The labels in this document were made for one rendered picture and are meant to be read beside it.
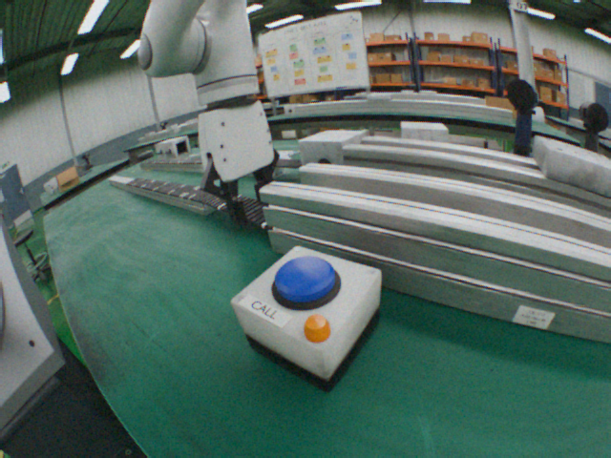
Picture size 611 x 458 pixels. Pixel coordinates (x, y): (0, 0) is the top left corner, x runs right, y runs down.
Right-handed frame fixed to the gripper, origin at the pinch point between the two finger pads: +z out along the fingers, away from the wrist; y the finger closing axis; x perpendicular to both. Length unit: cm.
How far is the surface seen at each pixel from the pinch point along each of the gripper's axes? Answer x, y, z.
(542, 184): 40.0, -14.2, -4.2
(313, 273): 21.0, 12.8, -4.2
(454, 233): 28.6, 4.8, -4.6
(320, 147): 3.8, -14.1, -5.2
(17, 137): -1086, 185, -216
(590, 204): 50, -15, -3
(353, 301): 23.8, 12.6, -2.8
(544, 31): 346, -1089, -317
